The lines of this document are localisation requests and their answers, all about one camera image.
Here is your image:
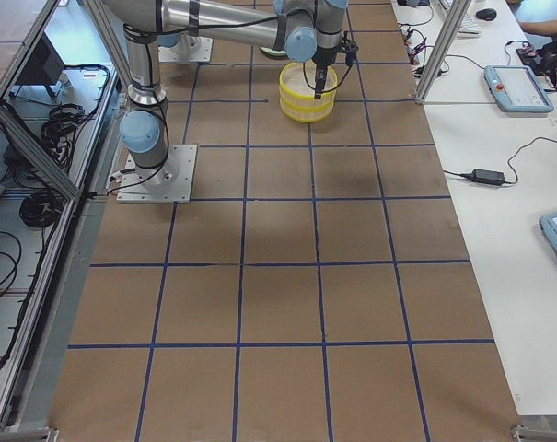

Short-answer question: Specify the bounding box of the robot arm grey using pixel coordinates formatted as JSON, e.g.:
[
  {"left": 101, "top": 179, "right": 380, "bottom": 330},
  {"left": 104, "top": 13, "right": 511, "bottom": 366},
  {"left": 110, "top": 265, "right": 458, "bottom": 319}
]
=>
[
  {"left": 273, "top": 1, "right": 358, "bottom": 99},
  {"left": 108, "top": 1, "right": 319, "bottom": 188}
]

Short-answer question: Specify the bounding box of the cable tray with cables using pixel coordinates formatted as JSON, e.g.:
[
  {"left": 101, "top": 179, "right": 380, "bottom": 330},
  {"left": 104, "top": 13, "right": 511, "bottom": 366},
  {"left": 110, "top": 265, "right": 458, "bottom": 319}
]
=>
[{"left": 0, "top": 31, "right": 118, "bottom": 434}]

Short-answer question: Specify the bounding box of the black power brick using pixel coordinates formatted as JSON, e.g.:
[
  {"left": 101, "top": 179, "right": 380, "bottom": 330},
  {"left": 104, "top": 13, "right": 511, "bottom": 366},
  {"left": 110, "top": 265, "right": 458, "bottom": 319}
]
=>
[{"left": 459, "top": 169, "right": 506, "bottom": 186}]

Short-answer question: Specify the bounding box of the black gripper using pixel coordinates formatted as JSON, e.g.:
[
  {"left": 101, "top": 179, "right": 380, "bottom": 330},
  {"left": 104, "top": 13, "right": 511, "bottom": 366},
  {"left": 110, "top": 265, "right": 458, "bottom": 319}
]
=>
[{"left": 312, "top": 30, "right": 357, "bottom": 100}]

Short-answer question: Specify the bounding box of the aluminium frame post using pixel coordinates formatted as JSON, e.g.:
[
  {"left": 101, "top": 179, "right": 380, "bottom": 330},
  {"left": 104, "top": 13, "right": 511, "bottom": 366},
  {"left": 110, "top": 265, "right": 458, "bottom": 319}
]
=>
[{"left": 414, "top": 0, "right": 470, "bottom": 104}]

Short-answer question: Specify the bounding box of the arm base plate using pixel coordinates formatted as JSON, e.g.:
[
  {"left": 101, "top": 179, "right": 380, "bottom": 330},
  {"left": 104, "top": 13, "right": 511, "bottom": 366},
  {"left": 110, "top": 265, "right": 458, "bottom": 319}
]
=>
[
  {"left": 116, "top": 145, "right": 197, "bottom": 204},
  {"left": 157, "top": 34, "right": 213, "bottom": 64}
]

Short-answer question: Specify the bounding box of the black computer mouse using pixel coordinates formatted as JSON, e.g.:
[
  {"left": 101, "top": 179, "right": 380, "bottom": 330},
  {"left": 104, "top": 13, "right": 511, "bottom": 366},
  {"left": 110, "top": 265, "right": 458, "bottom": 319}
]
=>
[{"left": 475, "top": 8, "right": 497, "bottom": 21}]

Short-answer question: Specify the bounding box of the light green plate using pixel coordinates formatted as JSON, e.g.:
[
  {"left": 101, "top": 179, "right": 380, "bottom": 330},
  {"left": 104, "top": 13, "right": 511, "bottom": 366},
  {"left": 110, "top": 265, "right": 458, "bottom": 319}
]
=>
[{"left": 260, "top": 47, "right": 287, "bottom": 60}]

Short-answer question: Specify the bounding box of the yellow steamer layer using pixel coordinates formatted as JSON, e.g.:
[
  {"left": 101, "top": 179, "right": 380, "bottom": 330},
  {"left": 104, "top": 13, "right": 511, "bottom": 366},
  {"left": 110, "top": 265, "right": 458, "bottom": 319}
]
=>
[
  {"left": 280, "top": 98, "right": 334, "bottom": 123},
  {"left": 279, "top": 62, "right": 338, "bottom": 106}
]

